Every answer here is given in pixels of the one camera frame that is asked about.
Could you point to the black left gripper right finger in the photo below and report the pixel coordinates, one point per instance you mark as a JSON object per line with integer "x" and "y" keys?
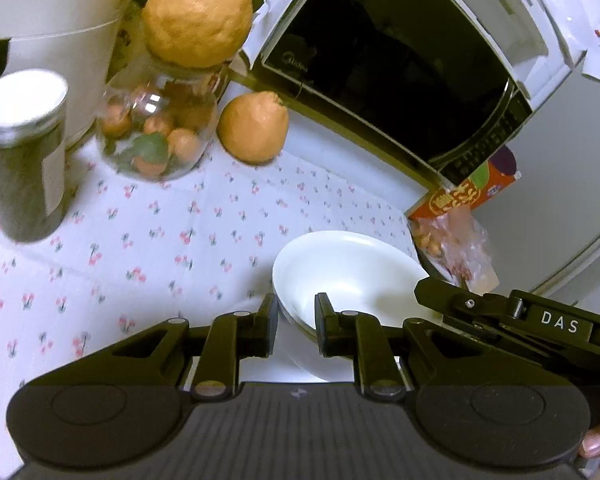
{"x": 336, "y": 333}

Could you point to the plastic bag of fruit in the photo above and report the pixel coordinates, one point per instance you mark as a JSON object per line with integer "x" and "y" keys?
{"x": 456, "y": 241}

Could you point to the large cream bowl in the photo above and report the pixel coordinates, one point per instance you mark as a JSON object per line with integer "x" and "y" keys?
{"x": 358, "y": 273}

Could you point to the glass jar with tangerines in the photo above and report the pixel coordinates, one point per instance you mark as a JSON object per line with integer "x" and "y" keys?
{"x": 156, "y": 119}

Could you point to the orange citrus on cloth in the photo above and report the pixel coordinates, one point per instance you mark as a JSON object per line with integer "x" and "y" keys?
{"x": 253, "y": 127}

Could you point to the black Midea microwave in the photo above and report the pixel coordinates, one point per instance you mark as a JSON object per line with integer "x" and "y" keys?
{"x": 440, "y": 84}

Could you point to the dark canister with label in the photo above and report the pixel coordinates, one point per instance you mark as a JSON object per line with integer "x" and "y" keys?
{"x": 33, "y": 110}

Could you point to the white rice cooker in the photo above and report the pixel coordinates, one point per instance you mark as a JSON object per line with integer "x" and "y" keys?
{"x": 74, "y": 38}

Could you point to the red orange gift box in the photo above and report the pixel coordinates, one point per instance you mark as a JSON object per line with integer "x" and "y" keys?
{"x": 489, "y": 179}

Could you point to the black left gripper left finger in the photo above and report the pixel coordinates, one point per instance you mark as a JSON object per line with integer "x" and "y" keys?
{"x": 256, "y": 331}

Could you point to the large citrus on jar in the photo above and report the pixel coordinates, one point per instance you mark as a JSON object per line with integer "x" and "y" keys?
{"x": 196, "y": 33}

